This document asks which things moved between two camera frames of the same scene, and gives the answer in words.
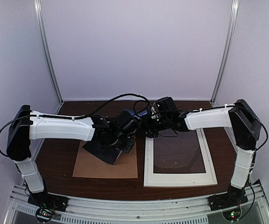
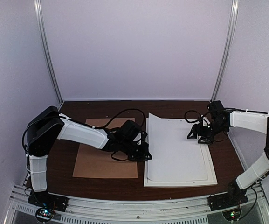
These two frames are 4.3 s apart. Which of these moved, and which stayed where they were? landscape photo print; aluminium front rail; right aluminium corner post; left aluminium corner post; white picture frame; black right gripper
Moved: landscape photo print; black right gripper
Stayed: left aluminium corner post; right aluminium corner post; white picture frame; aluminium front rail
